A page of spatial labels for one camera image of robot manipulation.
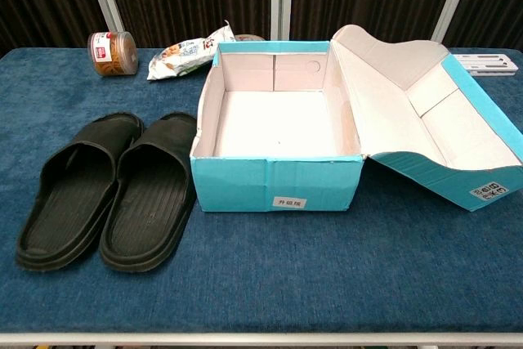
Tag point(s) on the black rubber slipper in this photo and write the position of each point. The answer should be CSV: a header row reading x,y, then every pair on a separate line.
x,y
61,210
147,210

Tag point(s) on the light blue cardboard shoe box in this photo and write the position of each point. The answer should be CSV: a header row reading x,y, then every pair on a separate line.
x,y
278,185

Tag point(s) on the white printed snack bag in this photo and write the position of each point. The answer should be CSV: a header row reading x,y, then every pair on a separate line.
x,y
180,59

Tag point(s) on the clear jar with brown contents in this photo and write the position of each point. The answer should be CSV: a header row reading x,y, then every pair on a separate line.
x,y
112,55

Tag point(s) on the white folding stand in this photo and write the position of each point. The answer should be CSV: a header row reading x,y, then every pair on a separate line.
x,y
490,65

